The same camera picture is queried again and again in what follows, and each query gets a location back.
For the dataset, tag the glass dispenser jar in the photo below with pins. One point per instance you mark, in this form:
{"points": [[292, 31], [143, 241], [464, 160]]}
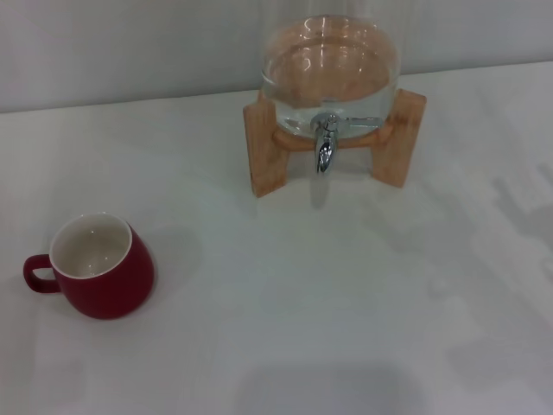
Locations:
{"points": [[330, 65]]}

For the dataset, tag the wooden dispenser stand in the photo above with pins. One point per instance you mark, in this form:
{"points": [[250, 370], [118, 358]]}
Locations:
{"points": [[261, 155]]}

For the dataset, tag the chrome faucet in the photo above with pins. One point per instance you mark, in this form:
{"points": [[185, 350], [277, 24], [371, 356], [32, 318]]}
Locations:
{"points": [[324, 149]]}

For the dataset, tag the red ceramic cup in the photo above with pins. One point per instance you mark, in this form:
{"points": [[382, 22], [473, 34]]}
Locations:
{"points": [[112, 289]]}

